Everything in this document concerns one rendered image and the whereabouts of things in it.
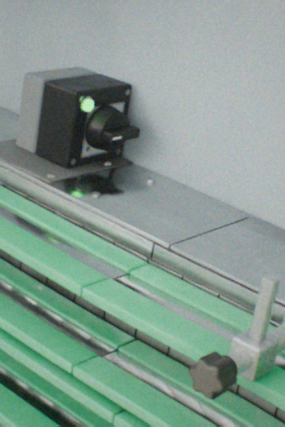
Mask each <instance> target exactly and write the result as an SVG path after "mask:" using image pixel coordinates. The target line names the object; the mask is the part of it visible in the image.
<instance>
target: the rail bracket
mask: <svg viewBox="0 0 285 427"><path fill-rule="evenodd" d="M279 281H280V279H279V278H278V276H277V275H275V274H271V273H266V274H265V275H263V276H262V281H261V285H260V289H259V293H258V297H257V302H256V305H255V309H254V317H253V321H252V325H251V328H249V329H247V330H245V331H244V332H242V333H240V334H238V335H235V336H233V339H232V342H231V346H230V350H229V353H228V354H227V355H222V356H221V355H220V354H219V353H218V352H212V353H210V354H208V355H205V356H202V357H201V358H200V359H199V360H198V362H197V364H194V365H193V366H191V368H190V375H191V377H192V380H193V389H194V390H195V391H196V392H198V393H202V394H204V395H205V396H206V397H207V398H208V399H210V400H214V399H216V398H218V397H219V396H220V395H222V394H224V393H225V392H227V391H228V389H229V388H230V387H231V386H232V385H234V384H235V383H236V382H237V378H236V376H237V375H241V376H242V377H244V378H246V379H249V380H250V381H254V380H256V379H258V378H260V377H262V376H264V375H266V374H268V373H270V372H271V371H272V369H273V368H274V365H275V358H276V354H277V353H278V352H280V351H281V350H283V349H284V348H285V312H284V316H283V319H282V323H281V326H279V327H278V328H276V329H274V330H272V331H270V332H269V333H268V328H269V324H270V320H271V316H272V312H273V308H274V305H275V298H276V293H277V290H278V285H279Z"/></svg>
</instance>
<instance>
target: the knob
mask: <svg viewBox="0 0 285 427"><path fill-rule="evenodd" d="M139 134H140V129H138V128H137V127H135V126H130V118H129V117H128V116H127V115H126V114H125V113H123V112H120V111H119V110H118V109H117V108H116V107H114V106H108V105H106V106H102V107H100V108H98V109H96V110H95V111H94V112H93V113H92V115H91V117H90V119H89V120H88V122H87V125H86V129H85V136H86V140H87V143H89V145H90V146H91V147H92V148H94V149H97V150H103V151H106V152H108V153H112V152H115V151H117V150H118V149H120V148H121V147H122V145H123V144H124V143H125V141H126V140H128V139H133V138H137V137H139Z"/></svg>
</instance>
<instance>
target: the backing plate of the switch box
mask: <svg viewBox="0 0 285 427"><path fill-rule="evenodd" d="M15 143H16V139H12V140H9V141H4V142H0V159H2V160H4V161H5V162H7V163H11V165H13V166H15V167H17V168H19V169H20V170H22V171H24V172H28V173H31V174H33V175H35V176H36V177H38V178H40V179H42V180H44V181H45V182H49V183H51V182H55V181H58V180H63V179H67V178H70V177H75V176H78V175H82V174H86V173H95V172H102V171H105V170H108V169H113V168H117V167H121V166H126V165H129V164H132V162H131V161H130V160H127V159H126V158H124V157H121V156H118V157H115V158H110V159H106V160H102V161H98V162H93V163H90V164H86V165H82V166H77V167H73V168H69V169H66V168H63V167H61V166H59V165H58V164H54V163H52V162H50V161H49V160H47V159H45V158H43V157H41V156H40V155H37V154H36V153H31V152H29V151H27V150H24V149H23V148H19V147H17V146H16V144H15Z"/></svg>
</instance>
